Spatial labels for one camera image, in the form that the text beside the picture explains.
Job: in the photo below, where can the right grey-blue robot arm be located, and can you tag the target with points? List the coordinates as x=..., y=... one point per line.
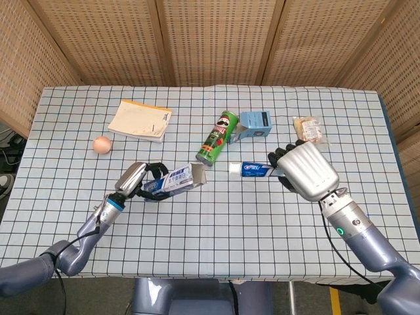
x=367, y=243

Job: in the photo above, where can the white blue toothpaste tube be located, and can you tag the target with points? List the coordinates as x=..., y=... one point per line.
x=256, y=169

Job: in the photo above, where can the green Pringles can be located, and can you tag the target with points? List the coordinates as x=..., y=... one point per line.
x=216, y=139

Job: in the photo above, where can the woven wooden folding screen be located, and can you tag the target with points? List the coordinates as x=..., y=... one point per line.
x=216, y=39

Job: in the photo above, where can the blue checked tablecloth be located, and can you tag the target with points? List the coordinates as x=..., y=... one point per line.
x=203, y=243

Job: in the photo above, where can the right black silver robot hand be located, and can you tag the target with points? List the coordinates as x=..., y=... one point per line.
x=308, y=170

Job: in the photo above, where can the light blue open carton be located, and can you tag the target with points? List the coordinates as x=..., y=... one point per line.
x=256, y=123

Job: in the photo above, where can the brown egg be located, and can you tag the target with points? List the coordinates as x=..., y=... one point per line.
x=102, y=145

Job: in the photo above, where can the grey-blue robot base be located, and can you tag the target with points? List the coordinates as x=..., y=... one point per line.
x=197, y=298

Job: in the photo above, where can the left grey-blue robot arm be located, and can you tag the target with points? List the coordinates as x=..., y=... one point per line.
x=88, y=236

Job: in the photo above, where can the boxed toothpaste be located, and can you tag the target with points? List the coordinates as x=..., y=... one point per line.
x=177, y=180

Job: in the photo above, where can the bread in clear wrapper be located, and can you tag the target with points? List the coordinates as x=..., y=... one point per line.
x=308, y=128

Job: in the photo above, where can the cream notebook with orange spine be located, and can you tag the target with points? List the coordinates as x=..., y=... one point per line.
x=139, y=121

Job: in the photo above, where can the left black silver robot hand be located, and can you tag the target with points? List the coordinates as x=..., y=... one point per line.
x=129, y=178

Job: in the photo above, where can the white table leg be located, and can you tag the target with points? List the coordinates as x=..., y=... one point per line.
x=291, y=298

